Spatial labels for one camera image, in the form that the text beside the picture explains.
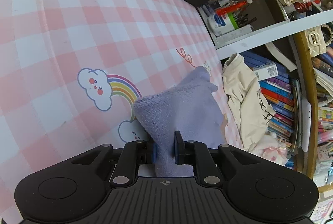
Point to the pink checkered table mat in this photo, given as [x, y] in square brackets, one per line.
[71, 70]

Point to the cream quilted handbag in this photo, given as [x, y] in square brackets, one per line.
[315, 41]

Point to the purple and brown sweater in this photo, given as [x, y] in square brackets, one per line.
[188, 107]

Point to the cream cloth garment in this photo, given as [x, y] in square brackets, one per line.
[250, 109]

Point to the white tablet device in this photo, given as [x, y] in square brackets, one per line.
[306, 117]

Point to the wooden bookshelf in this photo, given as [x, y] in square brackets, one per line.
[273, 25]

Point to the small white medicine box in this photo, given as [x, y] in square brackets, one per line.
[266, 71]

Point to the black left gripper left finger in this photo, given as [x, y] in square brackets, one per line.
[133, 155]

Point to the white pink bunny plush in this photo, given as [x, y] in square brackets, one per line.
[270, 148]

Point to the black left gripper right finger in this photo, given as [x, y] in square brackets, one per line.
[197, 155]

